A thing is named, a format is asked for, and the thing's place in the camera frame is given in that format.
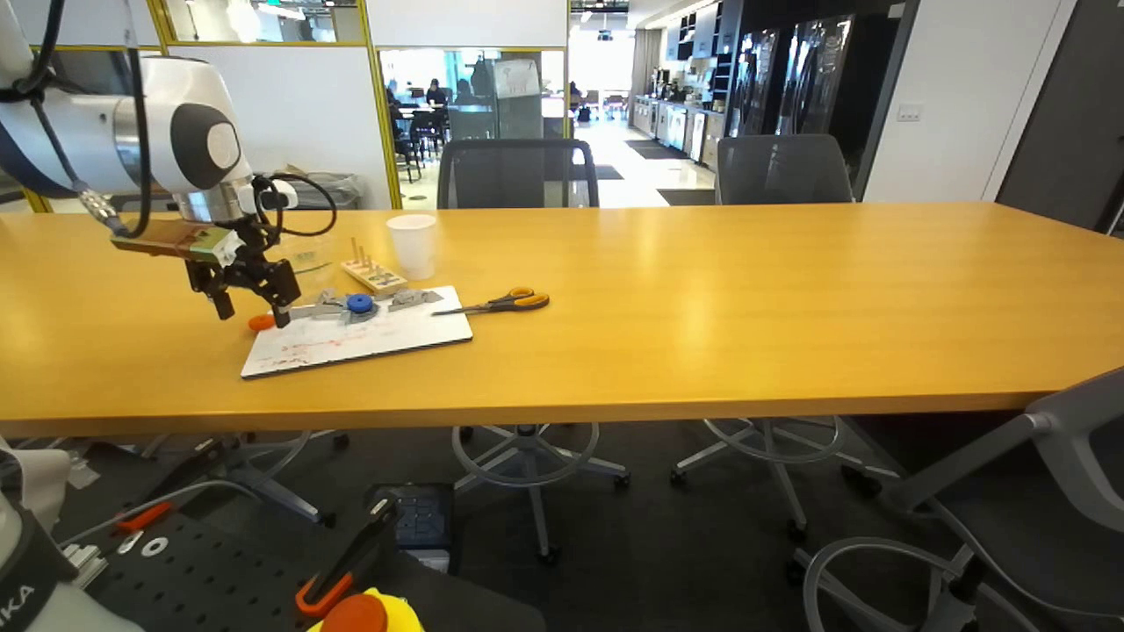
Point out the grey mesh office chair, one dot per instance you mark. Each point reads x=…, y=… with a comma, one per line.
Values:
x=525, y=172

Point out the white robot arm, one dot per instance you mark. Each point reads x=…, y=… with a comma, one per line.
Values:
x=159, y=165

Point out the orange grey scissors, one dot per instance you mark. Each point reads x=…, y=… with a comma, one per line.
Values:
x=518, y=300

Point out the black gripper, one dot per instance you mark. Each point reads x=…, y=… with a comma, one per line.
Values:
x=247, y=268

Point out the wooden number puzzle board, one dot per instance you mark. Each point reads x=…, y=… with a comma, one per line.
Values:
x=376, y=278

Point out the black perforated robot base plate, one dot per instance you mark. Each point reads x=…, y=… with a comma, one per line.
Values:
x=186, y=577

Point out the wrist camera mount block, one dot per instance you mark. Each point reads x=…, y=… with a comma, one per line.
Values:
x=185, y=241

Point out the yellow red emergency stop button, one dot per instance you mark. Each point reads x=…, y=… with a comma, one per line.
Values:
x=370, y=612

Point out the black orange clamp tool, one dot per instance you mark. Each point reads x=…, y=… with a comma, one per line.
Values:
x=345, y=562

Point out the light grey office chair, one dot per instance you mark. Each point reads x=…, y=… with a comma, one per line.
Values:
x=1034, y=501

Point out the white paper cup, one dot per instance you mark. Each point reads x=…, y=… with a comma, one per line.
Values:
x=411, y=241

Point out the crumpled grey tape piece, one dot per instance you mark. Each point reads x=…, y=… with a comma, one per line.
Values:
x=411, y=296

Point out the dark grey office chair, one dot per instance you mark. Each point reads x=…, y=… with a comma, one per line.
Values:
x=779, y=171

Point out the white whiteboard sheet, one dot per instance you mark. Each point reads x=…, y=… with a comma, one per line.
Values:
x=309, y=343

